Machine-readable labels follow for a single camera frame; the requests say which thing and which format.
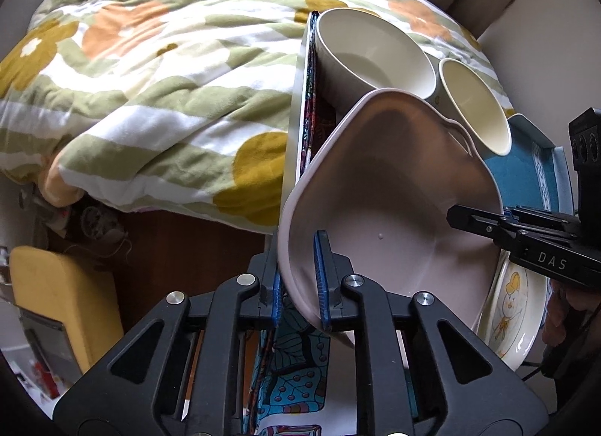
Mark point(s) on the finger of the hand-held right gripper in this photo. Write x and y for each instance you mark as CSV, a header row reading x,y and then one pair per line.
x,y
479,222
544,220

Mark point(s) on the person's right hand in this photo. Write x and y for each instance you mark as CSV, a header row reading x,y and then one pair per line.
x,y
580,300

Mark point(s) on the floral striped blanket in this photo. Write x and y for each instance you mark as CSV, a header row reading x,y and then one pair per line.
x,y
164,88

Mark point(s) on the small cream bowl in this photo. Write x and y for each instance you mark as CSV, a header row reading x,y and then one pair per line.
x,y
375,55
474,102

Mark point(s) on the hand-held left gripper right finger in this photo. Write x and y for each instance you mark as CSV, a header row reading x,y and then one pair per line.
x,y
324,276

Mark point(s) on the white deep plate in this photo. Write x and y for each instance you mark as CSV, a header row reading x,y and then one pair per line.
x,y
509,314

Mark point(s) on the pink square bowl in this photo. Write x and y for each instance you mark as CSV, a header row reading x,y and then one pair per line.
x,y
399,192

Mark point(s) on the yellow stool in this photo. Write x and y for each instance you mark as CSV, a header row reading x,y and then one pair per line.
x,y
61,286

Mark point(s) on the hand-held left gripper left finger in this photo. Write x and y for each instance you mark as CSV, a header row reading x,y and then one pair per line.
x,y
277,297

